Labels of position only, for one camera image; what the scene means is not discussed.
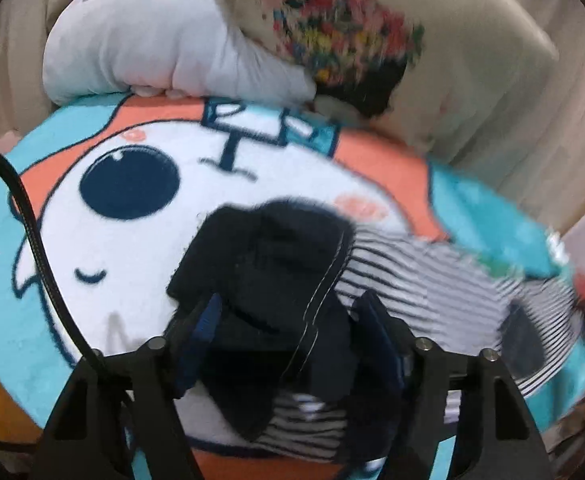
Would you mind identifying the navy striped child pants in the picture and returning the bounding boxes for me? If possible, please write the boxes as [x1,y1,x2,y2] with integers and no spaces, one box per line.
[166,200,582,463]

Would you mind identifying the cartoon dog fleece blanket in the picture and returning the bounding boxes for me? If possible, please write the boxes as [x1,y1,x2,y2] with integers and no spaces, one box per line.
[0,94,585,479]

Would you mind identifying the beige curtain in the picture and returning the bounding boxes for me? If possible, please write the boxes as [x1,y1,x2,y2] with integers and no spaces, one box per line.
[0,0,585,242]

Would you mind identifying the beige floral cushion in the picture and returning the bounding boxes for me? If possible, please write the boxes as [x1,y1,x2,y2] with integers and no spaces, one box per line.
[235,0,558,150]

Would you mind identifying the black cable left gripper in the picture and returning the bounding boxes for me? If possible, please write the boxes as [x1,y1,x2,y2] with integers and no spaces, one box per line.
[0,138,104,366]

